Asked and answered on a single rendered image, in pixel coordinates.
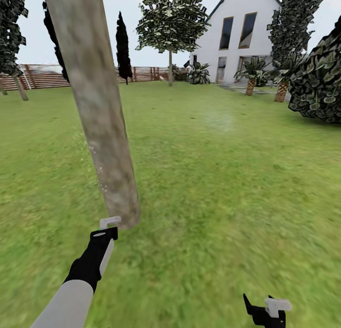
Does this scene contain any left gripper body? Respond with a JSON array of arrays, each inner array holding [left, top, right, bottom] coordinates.
[[90, 226, 118, 240]]

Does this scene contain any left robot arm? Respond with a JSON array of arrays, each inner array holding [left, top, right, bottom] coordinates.
[[30, 216, 122, 328]]

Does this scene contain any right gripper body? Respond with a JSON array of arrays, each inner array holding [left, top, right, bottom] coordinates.
[[252, 307, 286, 328]]

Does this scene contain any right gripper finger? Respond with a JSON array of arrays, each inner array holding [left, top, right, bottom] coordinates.
[[243, 293, 257, 315]]

